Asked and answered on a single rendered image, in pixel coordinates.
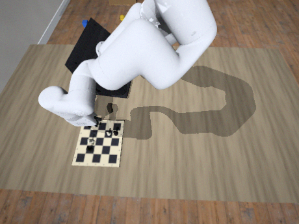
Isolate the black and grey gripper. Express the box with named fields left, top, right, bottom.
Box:
left=66, top=112, right=102, bottom=128

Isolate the black and cream chessboard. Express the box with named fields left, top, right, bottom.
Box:
left=72, top=120, right=124, bottom=167

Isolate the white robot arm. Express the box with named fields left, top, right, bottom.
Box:
left=38, top=0, right=217, bottom=121

